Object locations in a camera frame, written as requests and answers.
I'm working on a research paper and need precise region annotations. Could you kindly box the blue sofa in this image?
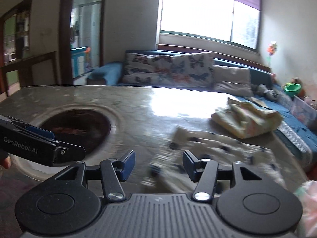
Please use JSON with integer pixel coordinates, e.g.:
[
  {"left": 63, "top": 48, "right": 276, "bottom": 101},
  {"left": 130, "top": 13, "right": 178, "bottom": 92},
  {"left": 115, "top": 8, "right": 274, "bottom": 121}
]
[{"left": 87, "top": 50, "right": 316, "bottom": 167}]

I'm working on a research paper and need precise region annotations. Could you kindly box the clear plastic storage box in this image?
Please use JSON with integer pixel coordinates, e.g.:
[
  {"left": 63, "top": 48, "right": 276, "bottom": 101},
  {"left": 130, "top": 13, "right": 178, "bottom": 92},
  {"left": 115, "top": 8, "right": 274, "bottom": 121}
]
[{"left": 291, "top": 96, "right": 316, "bottom": 130}]

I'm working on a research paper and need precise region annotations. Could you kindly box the dark wooden shelf unit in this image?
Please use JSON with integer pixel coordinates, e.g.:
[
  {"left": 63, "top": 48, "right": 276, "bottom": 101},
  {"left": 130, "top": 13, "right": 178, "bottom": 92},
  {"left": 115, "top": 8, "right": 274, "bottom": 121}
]
[{"left": 2, "top": 0, "right": 32, "bottom": 64}]

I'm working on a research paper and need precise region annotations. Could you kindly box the colourful pinwheel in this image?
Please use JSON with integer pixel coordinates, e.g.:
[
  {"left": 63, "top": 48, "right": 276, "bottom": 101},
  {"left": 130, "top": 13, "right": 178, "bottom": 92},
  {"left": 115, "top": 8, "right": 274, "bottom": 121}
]
[{"left": 267, "top": 41, "right": 277, "bottom": 66}]

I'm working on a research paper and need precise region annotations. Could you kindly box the green plastic bowl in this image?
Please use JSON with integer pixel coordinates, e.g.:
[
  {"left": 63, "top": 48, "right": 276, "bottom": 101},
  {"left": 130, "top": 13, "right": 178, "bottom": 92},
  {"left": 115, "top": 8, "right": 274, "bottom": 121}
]
[{"left": 283, "top": 83, "right": 301, "bottom": 97}]

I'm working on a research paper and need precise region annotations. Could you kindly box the beige cushion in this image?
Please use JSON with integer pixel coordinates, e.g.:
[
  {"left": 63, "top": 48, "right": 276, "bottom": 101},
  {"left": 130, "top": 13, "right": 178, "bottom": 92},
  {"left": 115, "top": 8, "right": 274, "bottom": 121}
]
[{"left": 212, "top": 66, "right": 253, "bottom": 97}]

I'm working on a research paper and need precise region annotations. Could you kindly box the dark wooden side table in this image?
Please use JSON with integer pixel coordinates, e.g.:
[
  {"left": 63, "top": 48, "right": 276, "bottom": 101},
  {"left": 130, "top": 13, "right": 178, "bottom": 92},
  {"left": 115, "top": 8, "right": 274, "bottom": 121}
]
[{"left": 1, "top": 51, "right": 58, "bottom": 96}]

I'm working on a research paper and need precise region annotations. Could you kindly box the white dotted garment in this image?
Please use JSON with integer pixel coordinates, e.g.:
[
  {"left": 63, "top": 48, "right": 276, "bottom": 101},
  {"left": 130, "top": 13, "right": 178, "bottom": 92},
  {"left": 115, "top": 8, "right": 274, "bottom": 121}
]
[{"left": 142, "top": 127, "right": 286, "bottom": 193}]

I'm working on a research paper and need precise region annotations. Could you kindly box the butterfly print cushion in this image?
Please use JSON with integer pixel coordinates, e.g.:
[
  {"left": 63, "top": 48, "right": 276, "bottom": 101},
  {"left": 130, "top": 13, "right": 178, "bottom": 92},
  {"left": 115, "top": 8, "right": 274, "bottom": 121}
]
[{"left": 121, "top": 52, "right": 214, "bottom": 89}]

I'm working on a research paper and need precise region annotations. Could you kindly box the round black induction cooktop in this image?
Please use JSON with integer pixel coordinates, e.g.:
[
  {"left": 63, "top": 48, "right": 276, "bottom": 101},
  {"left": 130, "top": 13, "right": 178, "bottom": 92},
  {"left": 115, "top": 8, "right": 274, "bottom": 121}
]
[{"left": 40, "top": 109, "right": 111, "bottom": 155}]

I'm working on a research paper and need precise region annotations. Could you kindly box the yellow folded cloth bag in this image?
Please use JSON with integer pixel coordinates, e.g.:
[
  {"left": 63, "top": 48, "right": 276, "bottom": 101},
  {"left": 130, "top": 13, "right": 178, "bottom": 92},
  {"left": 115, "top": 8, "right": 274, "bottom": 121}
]
[{"left": 211, "top": 98, "right": 283, "bottom": 139}]

